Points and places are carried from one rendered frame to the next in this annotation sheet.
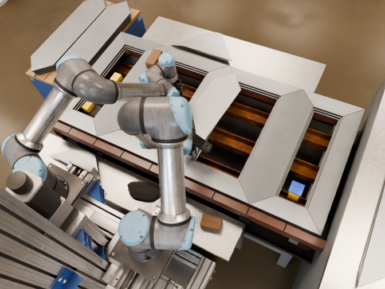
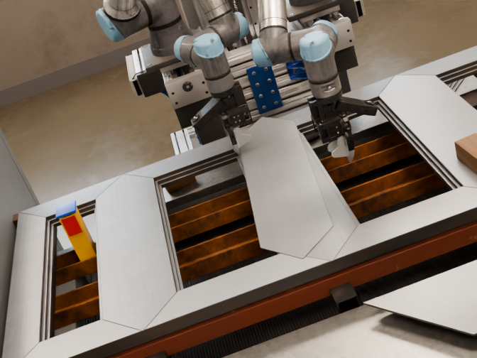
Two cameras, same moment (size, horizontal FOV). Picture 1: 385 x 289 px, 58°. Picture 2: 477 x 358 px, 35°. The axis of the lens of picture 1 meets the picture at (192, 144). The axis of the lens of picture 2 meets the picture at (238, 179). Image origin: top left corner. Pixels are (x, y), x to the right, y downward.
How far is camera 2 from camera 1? 2.71 m
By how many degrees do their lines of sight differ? 85
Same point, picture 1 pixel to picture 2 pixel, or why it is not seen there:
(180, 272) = not seen: hidden behind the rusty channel
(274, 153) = (125, 226)
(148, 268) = not seen: hidden behind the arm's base
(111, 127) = (392, 89)
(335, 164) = (25, 275)
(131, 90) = not seen: outside the picture
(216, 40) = (457, 310)
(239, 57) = (372, 343)
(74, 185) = (296, 9)
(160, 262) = (147, 51)
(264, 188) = (113, 194)
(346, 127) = (25, 332)
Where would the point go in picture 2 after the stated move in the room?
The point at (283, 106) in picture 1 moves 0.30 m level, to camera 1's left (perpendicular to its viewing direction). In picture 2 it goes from (158, 280) to (238, 207)
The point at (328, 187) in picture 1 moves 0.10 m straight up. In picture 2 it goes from (26, 250) to (11, 221)
